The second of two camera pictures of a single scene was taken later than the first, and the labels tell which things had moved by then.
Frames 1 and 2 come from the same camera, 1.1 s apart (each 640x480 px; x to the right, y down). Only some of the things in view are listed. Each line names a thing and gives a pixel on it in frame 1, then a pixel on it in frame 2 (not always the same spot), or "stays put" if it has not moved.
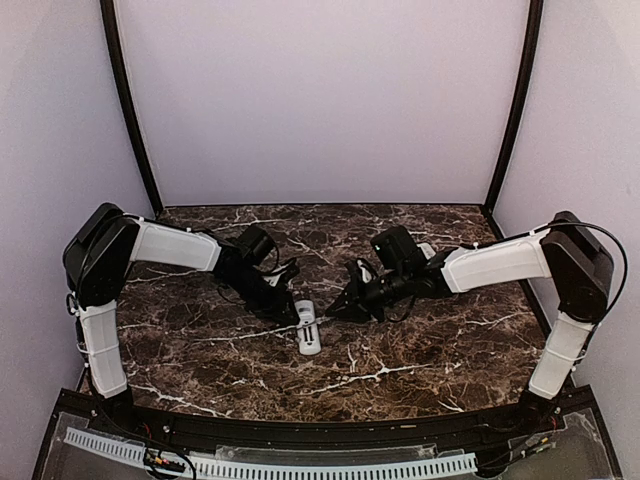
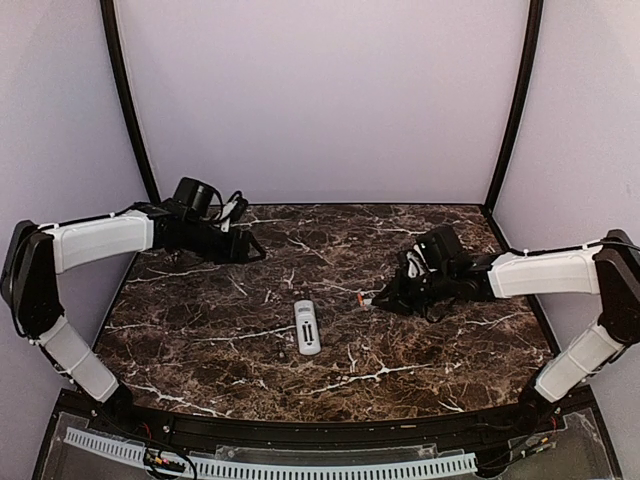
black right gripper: x=356 y=311 → x=399 y=292
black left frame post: x=107 y=18 stays put
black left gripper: x=273 y=309 → x=240 y=256
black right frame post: x=534 y=42 stays put
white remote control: x=307 y=329 stays put
